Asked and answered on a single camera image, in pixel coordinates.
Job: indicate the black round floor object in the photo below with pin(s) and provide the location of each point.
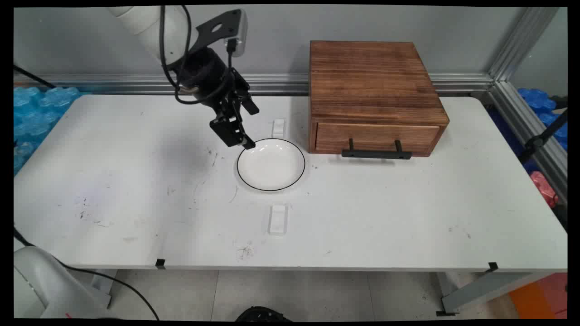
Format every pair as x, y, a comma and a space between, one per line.
263, 314

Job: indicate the white plate with black rim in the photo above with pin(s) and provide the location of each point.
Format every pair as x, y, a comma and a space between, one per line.
272, 167

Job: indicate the pink bubble wrap bundle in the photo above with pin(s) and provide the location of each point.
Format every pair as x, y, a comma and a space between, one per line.
543, 188

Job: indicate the side aluminium frame rail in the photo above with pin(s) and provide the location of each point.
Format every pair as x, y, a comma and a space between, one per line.
530, 122

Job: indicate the grey table leg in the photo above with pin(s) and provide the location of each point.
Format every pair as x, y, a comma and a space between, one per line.
489, 292
104, 285

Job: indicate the horizontal aluminium frame rail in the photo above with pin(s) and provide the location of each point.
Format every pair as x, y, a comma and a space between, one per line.
113, 83

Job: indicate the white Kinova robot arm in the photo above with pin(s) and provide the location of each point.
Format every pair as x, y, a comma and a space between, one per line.
145, 22

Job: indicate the blue bubble wrap sheet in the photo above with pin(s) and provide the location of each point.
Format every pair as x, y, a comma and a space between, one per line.
36, 113
539, 102

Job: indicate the grey white robot base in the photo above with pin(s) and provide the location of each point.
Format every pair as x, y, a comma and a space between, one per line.
45, 285

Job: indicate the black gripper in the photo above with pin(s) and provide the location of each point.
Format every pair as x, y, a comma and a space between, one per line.
206, 74

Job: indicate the dark wooden drawer cabinet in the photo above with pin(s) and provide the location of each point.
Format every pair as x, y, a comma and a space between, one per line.
367, 77

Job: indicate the black tape marker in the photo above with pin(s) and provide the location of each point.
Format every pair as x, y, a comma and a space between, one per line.
160, 264
493, 266

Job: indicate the upright aluminium frame post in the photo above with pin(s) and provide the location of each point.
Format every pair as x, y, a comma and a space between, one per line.
521, 43

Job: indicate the orange box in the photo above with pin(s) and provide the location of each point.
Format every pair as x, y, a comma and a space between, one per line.
543, 296

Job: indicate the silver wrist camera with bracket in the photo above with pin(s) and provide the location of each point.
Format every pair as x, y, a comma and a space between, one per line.
238, 27

